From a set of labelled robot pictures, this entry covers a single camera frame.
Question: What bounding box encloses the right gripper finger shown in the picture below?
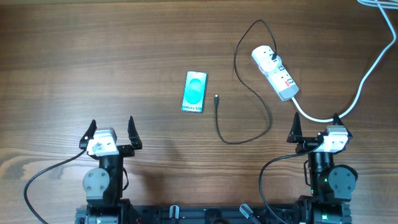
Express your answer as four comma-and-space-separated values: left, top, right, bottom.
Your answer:
287, 112, 303, 143
333, 113, 353, 139

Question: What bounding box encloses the white power strip cord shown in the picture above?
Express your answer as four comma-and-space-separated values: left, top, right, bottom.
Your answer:
291, 0, 398, 123

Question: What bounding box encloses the white USB charger plug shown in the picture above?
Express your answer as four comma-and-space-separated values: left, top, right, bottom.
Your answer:
259, 56, 282, 75

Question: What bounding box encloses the teal screen smartphone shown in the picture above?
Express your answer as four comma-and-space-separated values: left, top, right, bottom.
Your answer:
181, 71, 208, 113

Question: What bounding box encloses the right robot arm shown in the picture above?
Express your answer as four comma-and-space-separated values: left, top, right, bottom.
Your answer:
287, 113, 358, 224

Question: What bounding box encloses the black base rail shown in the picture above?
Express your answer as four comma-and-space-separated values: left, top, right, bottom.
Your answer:
75, 204, 353, 224

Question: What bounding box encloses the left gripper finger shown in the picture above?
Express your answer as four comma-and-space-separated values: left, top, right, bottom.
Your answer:
79, 119, 97, 149
127, 116, 142, 150

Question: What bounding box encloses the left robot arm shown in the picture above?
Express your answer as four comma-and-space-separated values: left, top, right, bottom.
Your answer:
75, 117, 142, 224

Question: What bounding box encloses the white power strip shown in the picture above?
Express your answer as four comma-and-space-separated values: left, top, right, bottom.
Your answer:
251, 45, 299, 101

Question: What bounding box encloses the black USB charging cable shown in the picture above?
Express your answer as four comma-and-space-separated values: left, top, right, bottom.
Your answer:
214, 19, 279, 146

